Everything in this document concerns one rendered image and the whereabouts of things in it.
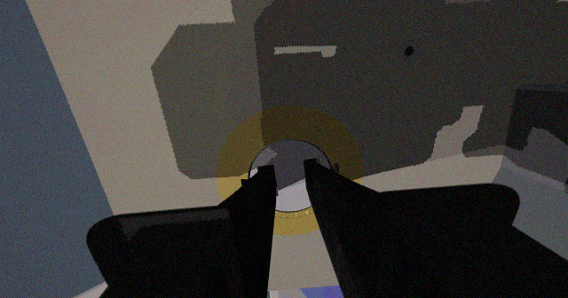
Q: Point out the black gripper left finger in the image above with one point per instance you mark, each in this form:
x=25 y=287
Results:
x=235 y=235

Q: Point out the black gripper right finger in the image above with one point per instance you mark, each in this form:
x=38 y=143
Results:
x=361 y=227

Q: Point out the grey cylinder with two slots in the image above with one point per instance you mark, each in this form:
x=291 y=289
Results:
x=288 y=156

